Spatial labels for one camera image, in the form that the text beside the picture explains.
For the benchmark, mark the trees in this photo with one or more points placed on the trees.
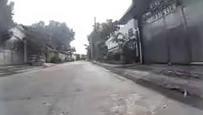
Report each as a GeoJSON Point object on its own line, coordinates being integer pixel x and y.
{"type": "Point", "coordinates": [50, 37]}
{"type": "Point", "coordinates": [103, 36]}

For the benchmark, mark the utility pole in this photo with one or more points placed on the utility pole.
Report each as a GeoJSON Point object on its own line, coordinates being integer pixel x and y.
{"type": "Point", "coordinates": [95, 37]}

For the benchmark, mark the white building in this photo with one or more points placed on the white building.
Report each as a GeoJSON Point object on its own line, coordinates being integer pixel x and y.
{"type": "Point", "coordinates": [123, 37]}

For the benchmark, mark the grey concrete road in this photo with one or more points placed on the grey concrete road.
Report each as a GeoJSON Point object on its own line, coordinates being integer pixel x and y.
{"type": "Point", "coordinates": [74, 95]}

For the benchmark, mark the grey concrete sidewalk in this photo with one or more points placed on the grey concrete sidewalk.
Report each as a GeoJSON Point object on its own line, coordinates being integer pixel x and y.
{"type": "Point", "coordinates": [16, 69]}
{"type": "Point", "coordinates": [170, 78]}

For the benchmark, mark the grey metal gate wall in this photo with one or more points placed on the grey metal gate wall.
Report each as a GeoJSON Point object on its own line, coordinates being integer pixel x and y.
{"type": "Point", "coordinates": [175, 36]}

